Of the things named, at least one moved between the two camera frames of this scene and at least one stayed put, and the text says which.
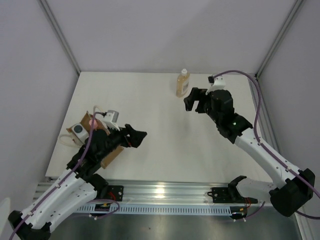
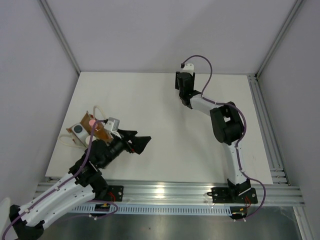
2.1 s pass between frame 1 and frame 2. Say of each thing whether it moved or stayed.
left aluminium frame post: stayed
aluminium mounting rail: stayed
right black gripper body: moved
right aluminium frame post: stayed
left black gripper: moved
